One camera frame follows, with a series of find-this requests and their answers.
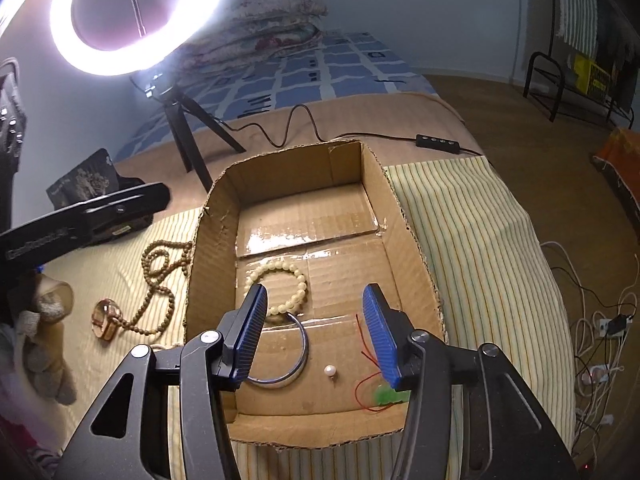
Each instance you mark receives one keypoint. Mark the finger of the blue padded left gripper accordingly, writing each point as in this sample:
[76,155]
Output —
[88,219]

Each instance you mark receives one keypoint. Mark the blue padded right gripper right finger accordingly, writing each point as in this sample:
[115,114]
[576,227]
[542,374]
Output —
[507,434]

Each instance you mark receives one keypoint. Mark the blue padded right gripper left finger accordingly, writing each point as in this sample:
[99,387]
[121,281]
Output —
[124,434]

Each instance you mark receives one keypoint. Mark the gloved left hand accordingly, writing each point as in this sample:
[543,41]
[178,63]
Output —
[32,335]

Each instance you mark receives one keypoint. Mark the black snack bag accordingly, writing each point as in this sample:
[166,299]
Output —
[96,176]

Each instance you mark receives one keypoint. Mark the single white pearl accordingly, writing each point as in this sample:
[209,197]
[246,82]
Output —
[330,371]

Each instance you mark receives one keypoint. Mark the yellow striped cloth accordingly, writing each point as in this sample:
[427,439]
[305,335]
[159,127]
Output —
[485,260]

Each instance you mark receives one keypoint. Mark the brown cardboard box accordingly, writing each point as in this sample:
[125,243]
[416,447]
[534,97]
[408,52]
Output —
[329,210]

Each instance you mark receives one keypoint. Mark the folded floral quilt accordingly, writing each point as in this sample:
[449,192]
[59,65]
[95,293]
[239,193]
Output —
[250,31]

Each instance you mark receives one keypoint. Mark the blue checkered bed sheet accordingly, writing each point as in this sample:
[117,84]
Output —
[339,65]

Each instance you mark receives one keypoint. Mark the orange cloth covered item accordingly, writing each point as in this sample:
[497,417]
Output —
[618,160]

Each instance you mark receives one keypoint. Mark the black clothes rack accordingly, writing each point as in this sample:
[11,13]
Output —
[550,80]

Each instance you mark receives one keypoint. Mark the yellow box on rack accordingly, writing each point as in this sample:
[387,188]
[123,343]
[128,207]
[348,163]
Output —
[591,80]

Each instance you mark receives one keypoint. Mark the white knitted hanging cloth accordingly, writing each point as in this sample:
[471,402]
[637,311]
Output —
[577,25]

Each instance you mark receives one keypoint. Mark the white ring light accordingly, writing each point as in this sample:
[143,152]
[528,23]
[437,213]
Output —
[187,17]

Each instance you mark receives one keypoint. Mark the inline cable remote control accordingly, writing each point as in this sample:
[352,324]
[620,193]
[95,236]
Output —
[438,144]

